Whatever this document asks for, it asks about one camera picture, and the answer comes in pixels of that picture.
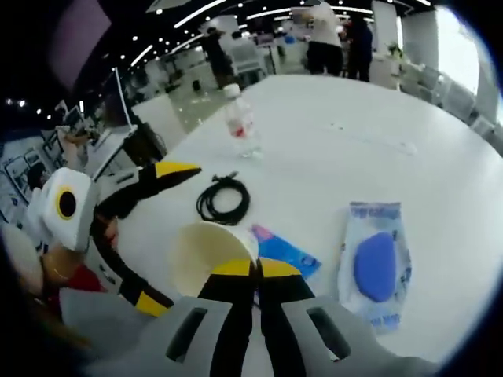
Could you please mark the wet wipes pack blue lid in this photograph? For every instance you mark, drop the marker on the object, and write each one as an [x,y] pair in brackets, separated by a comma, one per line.
[377,267]

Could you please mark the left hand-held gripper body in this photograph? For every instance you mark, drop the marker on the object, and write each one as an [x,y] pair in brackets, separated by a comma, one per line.
[67,220]

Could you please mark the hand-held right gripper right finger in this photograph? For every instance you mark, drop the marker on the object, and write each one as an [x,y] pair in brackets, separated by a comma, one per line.
[283,314]

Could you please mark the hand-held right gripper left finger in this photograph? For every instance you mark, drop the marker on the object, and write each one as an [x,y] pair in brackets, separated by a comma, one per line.
[228,314]

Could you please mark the photo display board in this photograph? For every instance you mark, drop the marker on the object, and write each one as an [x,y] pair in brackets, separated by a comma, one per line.
[17,180]

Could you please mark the clear plastic water bottle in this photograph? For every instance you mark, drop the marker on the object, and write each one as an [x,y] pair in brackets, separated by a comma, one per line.
[243,125]

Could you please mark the potted plant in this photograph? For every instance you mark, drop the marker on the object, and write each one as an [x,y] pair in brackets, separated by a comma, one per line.
[395,51]

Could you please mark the white paper cup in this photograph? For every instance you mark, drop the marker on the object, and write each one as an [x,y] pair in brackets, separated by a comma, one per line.
[204,255]

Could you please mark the thin desk monitor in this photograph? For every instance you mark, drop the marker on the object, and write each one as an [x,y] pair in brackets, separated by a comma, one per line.
[122,102]

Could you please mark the blue tissue pack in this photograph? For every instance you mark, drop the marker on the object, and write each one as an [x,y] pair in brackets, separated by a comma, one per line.
[287,251]

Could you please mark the pink wall panel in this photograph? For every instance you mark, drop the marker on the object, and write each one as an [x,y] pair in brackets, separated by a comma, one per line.
[80,39]

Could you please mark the white office chair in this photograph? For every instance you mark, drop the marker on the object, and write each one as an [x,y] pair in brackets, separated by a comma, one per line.
[245,59]

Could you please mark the person's left hand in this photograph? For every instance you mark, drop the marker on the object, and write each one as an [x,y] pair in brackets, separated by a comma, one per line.
[61,267]

